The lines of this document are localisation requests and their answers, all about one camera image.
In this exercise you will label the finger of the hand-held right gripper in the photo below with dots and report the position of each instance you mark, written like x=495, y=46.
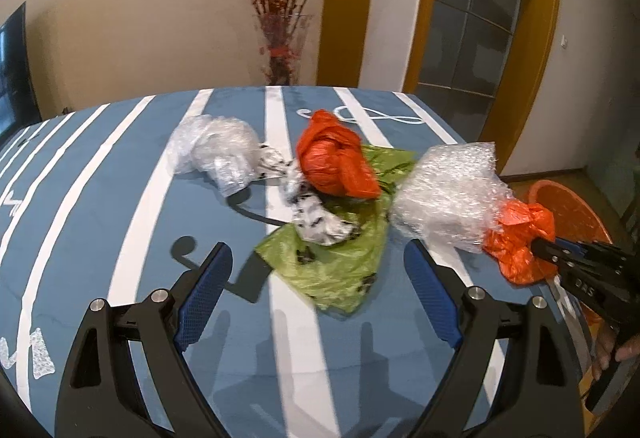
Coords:
x=590, y=250
x=555, y=260

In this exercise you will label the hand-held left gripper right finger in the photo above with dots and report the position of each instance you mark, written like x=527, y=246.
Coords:
x=432, y=298

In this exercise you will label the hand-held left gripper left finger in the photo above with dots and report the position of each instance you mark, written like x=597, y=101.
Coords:
x=205, y=298

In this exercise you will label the orange plastic basket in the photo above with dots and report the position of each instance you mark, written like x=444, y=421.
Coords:
x=575, y=200

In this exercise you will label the person's right hand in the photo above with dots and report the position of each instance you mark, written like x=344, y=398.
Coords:
x=602, y=353

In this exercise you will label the bubble wrap sheet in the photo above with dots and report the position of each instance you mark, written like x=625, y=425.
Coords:
x=445, y=198

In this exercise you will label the light green printed plastic bag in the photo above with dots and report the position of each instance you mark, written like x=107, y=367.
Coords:
x=330, y=273

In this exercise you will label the blue white striped tablecloth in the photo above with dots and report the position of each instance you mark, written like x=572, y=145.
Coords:
x=125, y=218

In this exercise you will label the white black patterned plastic bag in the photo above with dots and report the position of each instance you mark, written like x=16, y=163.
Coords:
x=315, y=218

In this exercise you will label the clear crinkled plastic bag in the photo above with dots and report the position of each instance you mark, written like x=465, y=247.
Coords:
x=215, y=147

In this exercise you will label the knotted orange plastic bag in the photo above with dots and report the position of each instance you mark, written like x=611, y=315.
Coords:
x=330, y=162

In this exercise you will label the frosted glass door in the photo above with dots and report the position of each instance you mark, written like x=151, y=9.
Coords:
x=470, y=17

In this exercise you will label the glass floor vase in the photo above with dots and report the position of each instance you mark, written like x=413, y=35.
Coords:
x=282, y=47

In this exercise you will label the black flat television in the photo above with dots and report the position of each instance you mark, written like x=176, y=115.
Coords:
x=15, y=77

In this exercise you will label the yellow wooden door frame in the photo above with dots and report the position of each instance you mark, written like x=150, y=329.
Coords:
x=542, y=42

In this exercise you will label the yellow wooden wall trim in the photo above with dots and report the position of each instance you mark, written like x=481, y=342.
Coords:
x=347, y=17

